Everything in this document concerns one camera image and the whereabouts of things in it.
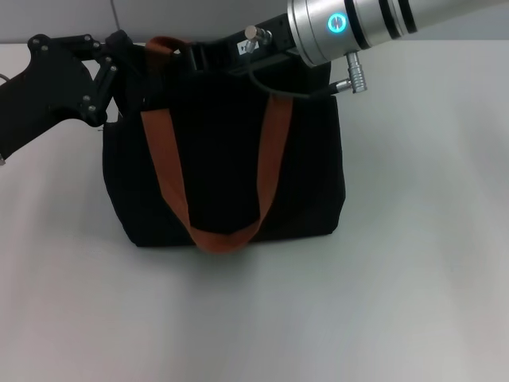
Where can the white and silver right arm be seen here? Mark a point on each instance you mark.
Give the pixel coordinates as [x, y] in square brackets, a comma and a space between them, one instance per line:
[358, 28]

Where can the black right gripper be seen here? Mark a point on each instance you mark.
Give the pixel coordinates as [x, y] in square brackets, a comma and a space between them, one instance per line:
[222, 53]

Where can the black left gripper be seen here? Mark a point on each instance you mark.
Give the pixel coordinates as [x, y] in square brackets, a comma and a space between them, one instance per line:
[43, 87]

